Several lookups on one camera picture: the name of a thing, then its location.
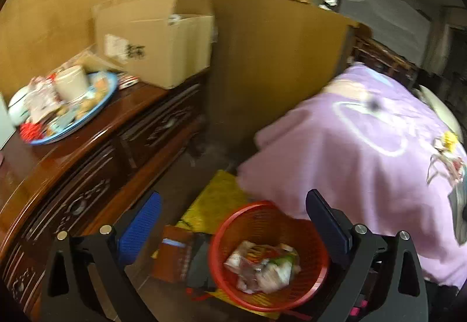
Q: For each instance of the yellow patterned floor mat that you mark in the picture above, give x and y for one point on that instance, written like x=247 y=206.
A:
x=217 y=201

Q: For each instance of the brown leather wallet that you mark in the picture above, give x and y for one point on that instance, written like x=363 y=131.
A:
x=173 y=256

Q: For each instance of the purple patterned bed blanket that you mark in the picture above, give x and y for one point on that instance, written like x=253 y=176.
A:
x=372 y=150

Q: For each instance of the white paper cup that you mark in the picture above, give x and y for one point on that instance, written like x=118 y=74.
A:
x=237 y=262

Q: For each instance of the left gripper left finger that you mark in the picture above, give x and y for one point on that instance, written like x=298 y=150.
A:
x=68 y=292

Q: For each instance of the white pillow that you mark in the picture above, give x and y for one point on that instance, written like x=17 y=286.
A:
x=442 y=112

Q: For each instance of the brown cardboard box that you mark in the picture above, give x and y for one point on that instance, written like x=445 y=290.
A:
x=161 y=42

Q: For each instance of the blue tray of clutter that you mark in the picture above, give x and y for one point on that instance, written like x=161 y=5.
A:
x=49 y=109

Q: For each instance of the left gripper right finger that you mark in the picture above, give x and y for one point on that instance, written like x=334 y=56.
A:
x=382 y=279

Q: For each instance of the black phone on floor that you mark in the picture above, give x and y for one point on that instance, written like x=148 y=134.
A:
x=198 y=275

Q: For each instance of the orange striped medicine box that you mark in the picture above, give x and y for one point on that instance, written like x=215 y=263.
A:
x=258 y=254

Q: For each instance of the green white wrapper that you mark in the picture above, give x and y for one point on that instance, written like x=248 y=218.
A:
x=276 y=273

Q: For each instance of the red plastic waste basket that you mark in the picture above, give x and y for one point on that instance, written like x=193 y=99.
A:
x=264 y=224

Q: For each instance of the dark carved wooden dresser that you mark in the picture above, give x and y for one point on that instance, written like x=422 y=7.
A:
x=90 y=178

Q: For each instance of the white projection screen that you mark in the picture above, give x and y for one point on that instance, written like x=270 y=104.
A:
x=393 y=23

